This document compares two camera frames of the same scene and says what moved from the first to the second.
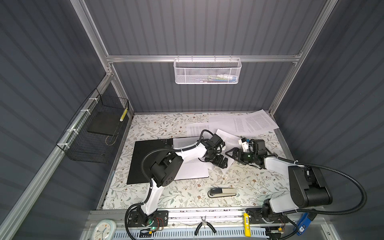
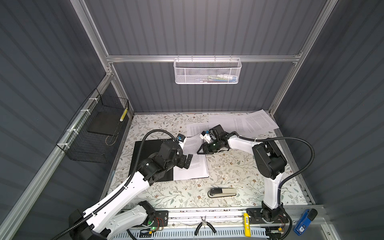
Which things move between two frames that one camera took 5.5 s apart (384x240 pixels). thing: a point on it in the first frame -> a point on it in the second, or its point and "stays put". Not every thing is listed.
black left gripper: (217, 161) -> (181, 162)
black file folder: (140, 149) stays put
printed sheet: (195, 169) stays put
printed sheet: (195, 129) stays put
